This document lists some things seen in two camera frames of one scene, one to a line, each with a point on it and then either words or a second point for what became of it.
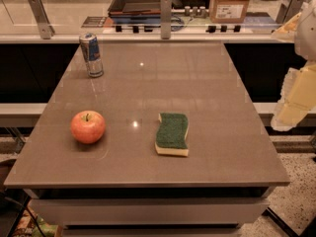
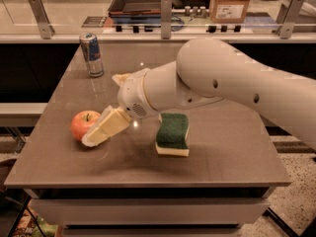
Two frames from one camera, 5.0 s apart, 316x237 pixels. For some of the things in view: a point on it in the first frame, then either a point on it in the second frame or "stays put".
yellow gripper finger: (287, 30) → (130, 94)
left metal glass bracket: (44, 25) stays put
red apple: (88, 126) stays put
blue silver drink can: (92, 54) stays put
